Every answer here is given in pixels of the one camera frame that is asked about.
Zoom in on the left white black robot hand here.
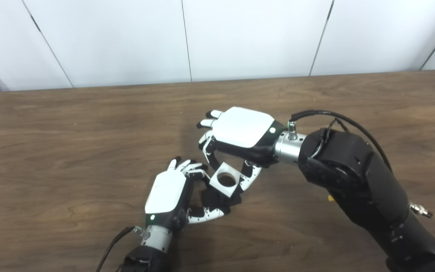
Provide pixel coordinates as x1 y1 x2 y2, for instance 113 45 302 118
144 156 226 233

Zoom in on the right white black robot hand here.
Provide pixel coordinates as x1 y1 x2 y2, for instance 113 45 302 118
197 107 288 192

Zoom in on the black peg with square base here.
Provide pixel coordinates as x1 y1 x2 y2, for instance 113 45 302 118
199 181 243 213

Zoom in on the white square piece with hole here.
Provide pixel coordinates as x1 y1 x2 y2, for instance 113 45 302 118
209 162 240 198

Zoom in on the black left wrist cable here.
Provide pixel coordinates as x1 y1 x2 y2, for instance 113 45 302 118
96 226 145 272

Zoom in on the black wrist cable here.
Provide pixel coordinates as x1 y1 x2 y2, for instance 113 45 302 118
96 226 145 272
288 110 394 173

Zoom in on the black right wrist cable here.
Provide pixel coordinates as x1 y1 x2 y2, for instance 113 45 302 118
288 110 394 173

